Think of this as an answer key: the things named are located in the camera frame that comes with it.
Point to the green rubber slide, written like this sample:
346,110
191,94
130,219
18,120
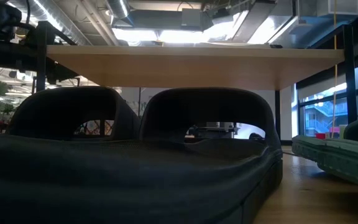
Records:
346,158

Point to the black background machine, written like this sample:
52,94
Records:
213,130

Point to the colourful patterned panel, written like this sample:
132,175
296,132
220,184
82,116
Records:
89,127

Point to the small red object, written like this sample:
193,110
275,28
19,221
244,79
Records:
320,136

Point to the yellow-green cylinder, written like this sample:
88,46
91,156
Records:
342,132

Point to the black round ceiling fixture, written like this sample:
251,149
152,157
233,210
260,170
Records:
21,32

